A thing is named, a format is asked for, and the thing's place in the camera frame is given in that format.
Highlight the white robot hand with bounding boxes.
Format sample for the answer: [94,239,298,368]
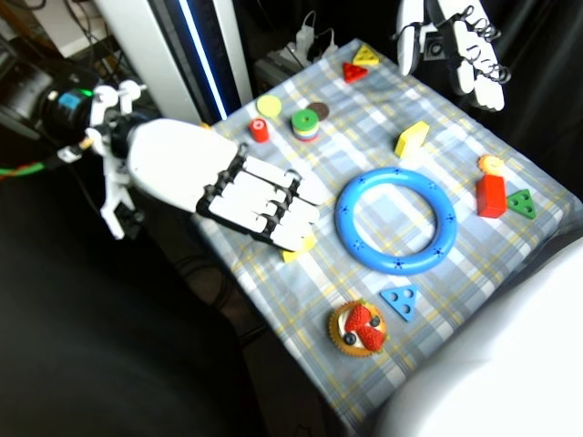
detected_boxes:
[125,117,332,253]
[394,0,507,112]

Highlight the red cylinder block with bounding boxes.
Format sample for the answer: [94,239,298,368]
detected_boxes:
[248,117,271,144]

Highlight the yellow triangle block with holes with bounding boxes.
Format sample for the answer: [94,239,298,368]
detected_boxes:
[353,44,381,67]

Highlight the red triangle block with holes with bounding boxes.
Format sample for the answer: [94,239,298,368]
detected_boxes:
[342,61,369,85]

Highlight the red rectangular block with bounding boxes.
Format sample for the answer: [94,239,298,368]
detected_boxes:
[476,174,508,219]

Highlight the green triangle block with holes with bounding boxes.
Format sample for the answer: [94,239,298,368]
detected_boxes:
[506,188,537,220]

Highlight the blue triangle block with holes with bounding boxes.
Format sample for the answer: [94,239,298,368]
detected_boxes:
[379,285,419,323]

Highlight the toy strawberry fruit tart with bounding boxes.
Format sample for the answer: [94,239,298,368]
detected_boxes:
[328,299,389,361]

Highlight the yellow flat disc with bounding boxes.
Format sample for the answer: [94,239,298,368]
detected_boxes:
[255,94,282,119]

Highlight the white column with blue light strip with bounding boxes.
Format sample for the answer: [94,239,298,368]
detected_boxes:
[93,0,254,124]

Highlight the coloured discs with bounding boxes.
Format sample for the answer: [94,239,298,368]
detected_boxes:
[291,108,319,143]

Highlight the grey power strip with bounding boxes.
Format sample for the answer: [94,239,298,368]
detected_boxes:
[253,47,315,87]

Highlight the brown flat disc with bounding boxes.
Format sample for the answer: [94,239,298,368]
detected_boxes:
[305,101,331,123]

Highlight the plaid table cloth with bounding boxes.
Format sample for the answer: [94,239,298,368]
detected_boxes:
[193,38,573,433]

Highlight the large white rounded object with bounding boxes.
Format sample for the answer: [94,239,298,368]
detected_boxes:
[371,236,583,437]

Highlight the blue plastic ring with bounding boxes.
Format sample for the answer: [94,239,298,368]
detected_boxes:
[333,166,458,277]

